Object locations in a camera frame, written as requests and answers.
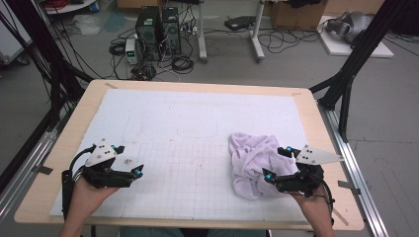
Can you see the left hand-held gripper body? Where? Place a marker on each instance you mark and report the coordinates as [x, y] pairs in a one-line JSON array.
[[99, 156]]

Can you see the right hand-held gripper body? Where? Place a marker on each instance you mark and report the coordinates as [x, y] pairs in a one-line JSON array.
[[306, 179]]

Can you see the lilac towel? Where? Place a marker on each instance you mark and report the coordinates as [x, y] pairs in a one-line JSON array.
[[250, 158]]

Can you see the person's right hand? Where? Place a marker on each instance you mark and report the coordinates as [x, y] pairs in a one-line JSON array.
[[314, 204]]

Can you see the person's left hand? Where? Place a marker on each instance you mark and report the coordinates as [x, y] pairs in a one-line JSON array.
[[85, 196]]

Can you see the grey tape strip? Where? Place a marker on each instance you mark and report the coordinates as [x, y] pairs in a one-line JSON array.
[[347, 186]]

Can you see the black tape strip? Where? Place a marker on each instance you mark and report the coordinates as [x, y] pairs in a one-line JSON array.
[[44, 170]]

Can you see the white foam mat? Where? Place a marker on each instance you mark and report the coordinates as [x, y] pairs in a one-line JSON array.
[[164, 115]]

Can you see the white power supply unit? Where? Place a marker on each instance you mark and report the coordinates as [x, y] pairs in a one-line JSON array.
[[131, 51]]

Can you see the white floor board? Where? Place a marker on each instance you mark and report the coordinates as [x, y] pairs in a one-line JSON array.
[[336, 47]]

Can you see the black computer tower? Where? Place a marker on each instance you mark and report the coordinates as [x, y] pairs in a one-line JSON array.
[[148, 33], [171, 31]]

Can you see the teal sheet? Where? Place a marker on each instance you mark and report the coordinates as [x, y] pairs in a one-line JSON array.
[[115, 22]]

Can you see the clear plastic bag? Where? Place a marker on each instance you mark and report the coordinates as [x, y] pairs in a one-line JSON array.
[[87, 24]]

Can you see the cardboard box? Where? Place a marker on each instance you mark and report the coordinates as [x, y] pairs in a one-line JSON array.
[[296, 18]]

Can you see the black flat box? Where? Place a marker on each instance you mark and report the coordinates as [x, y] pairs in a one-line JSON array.
[[239, 23]]

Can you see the grey headset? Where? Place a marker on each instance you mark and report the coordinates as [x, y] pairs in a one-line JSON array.
[[354, 23]]

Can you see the white cabinet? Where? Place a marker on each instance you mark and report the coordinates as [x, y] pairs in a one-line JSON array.
[[11, 39]]

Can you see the round white table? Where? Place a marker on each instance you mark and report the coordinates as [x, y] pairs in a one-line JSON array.
[[75, 7]]

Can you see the aluminium rail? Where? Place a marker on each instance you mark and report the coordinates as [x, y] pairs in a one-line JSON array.
[[33, 154], [355, 177]]

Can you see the white desk frame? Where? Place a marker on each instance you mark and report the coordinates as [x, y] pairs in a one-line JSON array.
[[202, 33]]

